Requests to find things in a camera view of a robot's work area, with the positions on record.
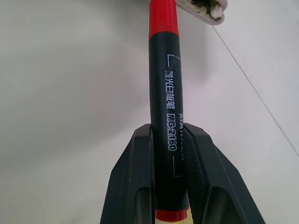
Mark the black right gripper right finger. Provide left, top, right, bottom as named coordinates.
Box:
left=183, top=125, right=266, bottom=224

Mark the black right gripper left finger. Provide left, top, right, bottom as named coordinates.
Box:
left=99, top=124, right=157, bottom=224

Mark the red and black whiteboard marker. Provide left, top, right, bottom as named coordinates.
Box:
left=148, top=0, right=189, bottom=221

